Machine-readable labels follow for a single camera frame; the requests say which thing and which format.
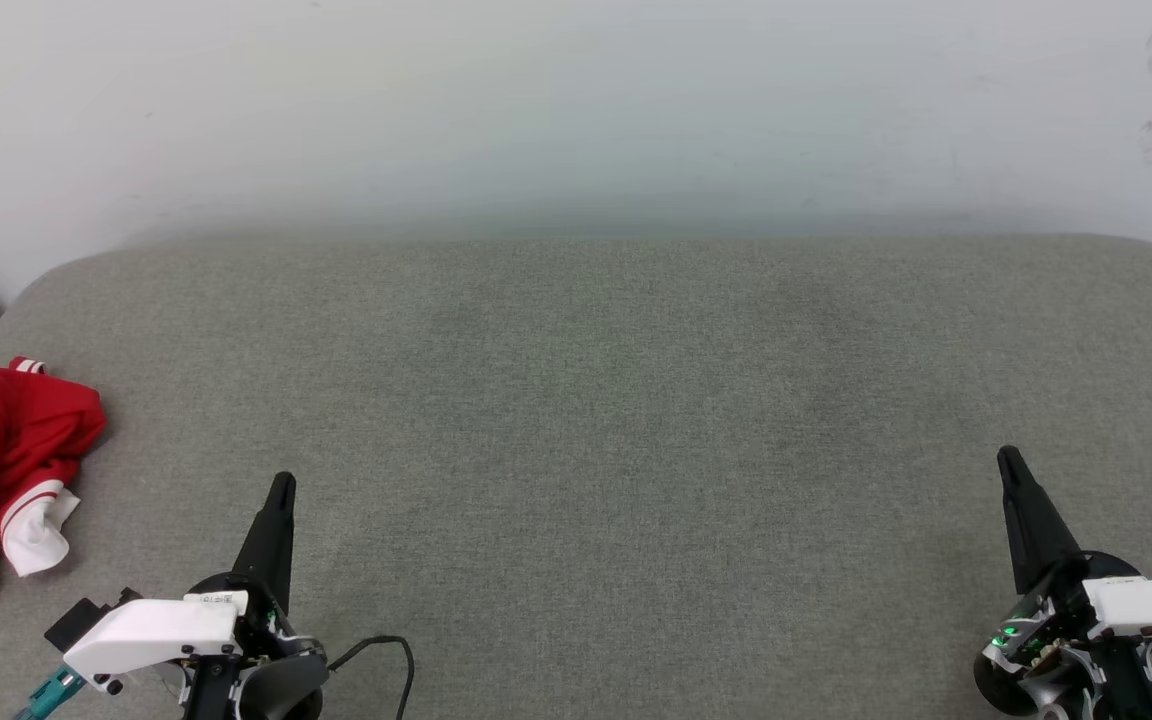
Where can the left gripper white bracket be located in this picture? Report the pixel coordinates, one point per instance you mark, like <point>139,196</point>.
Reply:
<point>151,632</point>

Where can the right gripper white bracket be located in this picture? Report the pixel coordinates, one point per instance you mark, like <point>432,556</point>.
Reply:
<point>1151,605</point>

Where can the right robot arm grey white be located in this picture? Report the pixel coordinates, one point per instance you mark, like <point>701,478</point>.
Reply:
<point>1046,692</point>

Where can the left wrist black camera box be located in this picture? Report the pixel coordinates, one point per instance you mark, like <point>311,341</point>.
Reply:
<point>86,620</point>

